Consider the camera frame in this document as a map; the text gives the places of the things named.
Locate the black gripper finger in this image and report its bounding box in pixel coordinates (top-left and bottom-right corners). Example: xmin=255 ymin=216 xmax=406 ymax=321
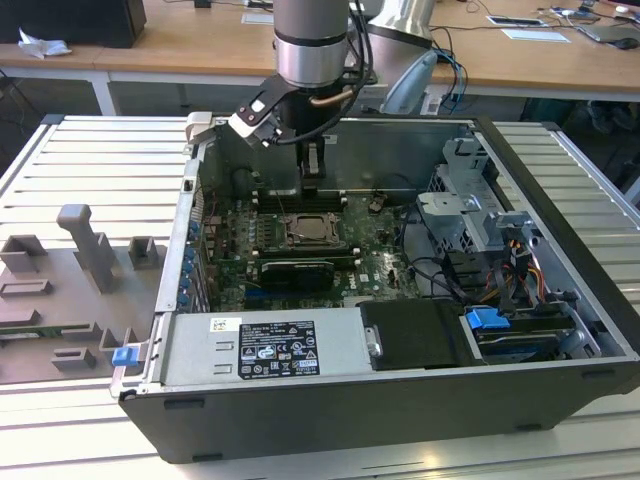
xmin=297 ymin=141 xmax=329 ymax=200

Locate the CPU socket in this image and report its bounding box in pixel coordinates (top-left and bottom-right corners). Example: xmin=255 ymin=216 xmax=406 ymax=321
xmin=282 ymin=212 xmax=346 ymax=249

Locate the black RAM stick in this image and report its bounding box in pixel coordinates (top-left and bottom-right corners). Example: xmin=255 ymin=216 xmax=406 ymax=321
xmin=257 ymin=191 xmax=349 ymax=202

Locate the black round board component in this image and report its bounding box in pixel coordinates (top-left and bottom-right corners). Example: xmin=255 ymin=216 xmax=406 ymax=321
xmin=230 ymin=167 xmax=257 ymax=195

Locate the pale blue teach pendant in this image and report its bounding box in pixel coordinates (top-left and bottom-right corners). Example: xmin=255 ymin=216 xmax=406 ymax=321
xmin=378 ymin=49 xmax=439 ymax=114

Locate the black graphics card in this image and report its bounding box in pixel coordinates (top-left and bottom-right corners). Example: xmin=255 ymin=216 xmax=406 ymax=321
xmin=259 ymin=258 xmax=335 ymax=293

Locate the wooden desk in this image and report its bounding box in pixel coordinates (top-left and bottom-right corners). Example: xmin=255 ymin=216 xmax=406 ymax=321
xmin=0 ymin=0 xmax=640 ymax=104

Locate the green motherboard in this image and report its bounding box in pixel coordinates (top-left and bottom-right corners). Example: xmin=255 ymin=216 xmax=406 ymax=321
xmin=207 ymin=192 xmax=426 ymax=311

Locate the silver metal drive cage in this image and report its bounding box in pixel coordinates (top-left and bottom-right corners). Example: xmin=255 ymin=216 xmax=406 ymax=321
xmin=414 ymin=137 xmax=546 ymax=256

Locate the grey power supply unit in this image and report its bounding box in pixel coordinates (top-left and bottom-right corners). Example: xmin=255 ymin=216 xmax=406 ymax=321
xmin=162 ymin=307 xmax=384 ymax=387

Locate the flat phone tray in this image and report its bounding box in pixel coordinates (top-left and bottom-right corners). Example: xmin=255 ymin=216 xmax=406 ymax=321
xmin=487 ymin=14 xmax=547 ymax=28

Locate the hard disk in blue carrier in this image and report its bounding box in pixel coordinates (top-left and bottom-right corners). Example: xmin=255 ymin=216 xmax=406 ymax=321
xmin=462 ymin=305 xmax=576 ymax=365

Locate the white paper sheet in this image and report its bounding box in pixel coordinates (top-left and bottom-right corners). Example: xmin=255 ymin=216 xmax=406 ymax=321
xmin=501 ymin=27 xmax=572 ymax=44

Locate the black box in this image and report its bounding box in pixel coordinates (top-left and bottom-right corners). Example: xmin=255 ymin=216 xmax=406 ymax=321
xmin=0 ymin=0 xmax=148 ymax=50

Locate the blue plastic latch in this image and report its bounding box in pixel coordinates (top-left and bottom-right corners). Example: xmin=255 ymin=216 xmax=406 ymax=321
xmin=112 ymin=346 xmax=139 ymax=369

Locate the crumpled white paper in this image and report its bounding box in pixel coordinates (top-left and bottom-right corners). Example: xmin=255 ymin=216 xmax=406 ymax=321
xmin=17 ymin=27 xmax=72 ymax=60

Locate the black open PC case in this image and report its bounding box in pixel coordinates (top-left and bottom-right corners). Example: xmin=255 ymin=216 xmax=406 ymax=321
xmin=110 ymin=110 xmax=640 ymax=465

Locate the grey parts rack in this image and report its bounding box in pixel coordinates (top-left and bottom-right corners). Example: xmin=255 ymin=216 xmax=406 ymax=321
xmin=0 ymin=203 xmax=169 ymax=386

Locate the grey laptop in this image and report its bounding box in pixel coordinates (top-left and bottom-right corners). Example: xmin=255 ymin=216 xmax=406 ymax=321
xmin=574 ymin=22 xmax=640 ymax=47

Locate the green RAM stick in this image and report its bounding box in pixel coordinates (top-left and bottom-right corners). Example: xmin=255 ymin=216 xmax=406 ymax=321
xmin=0 ymin=324 xmax=96 ymax=339

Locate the brass coloured hose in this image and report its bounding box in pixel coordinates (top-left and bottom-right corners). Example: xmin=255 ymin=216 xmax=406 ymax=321
xmin=308 ymin=83 xmax=354 ymax=108

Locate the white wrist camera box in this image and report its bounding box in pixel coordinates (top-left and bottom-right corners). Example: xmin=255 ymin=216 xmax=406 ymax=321
xmin=228 ymin=74 xmax=282 ymax=149

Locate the grey case latch handle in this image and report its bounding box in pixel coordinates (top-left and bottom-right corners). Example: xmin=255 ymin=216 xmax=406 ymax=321
xmin=183 ymin=111 xmax=217 ymax=147

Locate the blue cable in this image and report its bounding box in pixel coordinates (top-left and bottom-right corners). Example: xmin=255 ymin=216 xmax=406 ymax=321
xmin=439 ymin=47 xmax=469 ymax=109

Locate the black cable bundle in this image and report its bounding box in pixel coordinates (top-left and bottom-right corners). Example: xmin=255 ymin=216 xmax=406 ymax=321
xmin=402 ymin=204 xmax=484 ymax=307

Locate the coloured power wire bundle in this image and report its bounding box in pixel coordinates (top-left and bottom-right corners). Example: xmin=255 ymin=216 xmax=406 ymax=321
xmin=504 ymin=238 xmax=549 ymax=306

